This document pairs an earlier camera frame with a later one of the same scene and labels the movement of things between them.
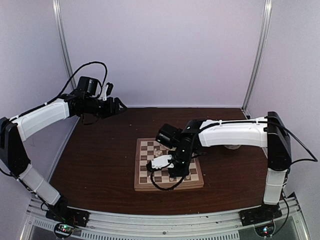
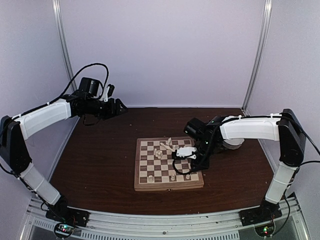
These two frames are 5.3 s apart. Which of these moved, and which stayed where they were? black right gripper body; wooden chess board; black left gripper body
Moved: black right gripper body
Stayed: wooden chess board; black left gripper body
